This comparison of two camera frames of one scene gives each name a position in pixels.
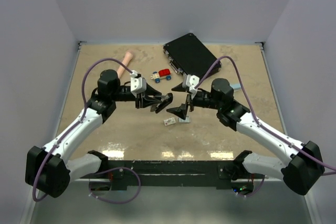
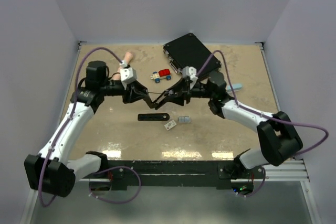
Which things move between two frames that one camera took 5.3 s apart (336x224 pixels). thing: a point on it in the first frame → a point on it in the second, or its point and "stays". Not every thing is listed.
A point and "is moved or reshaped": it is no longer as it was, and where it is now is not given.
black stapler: x=166 y=99 is moved or reshaped
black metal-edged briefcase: x=187 y=55 stays
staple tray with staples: x=187 y=120 stays
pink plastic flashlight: x=126 y=61 stays
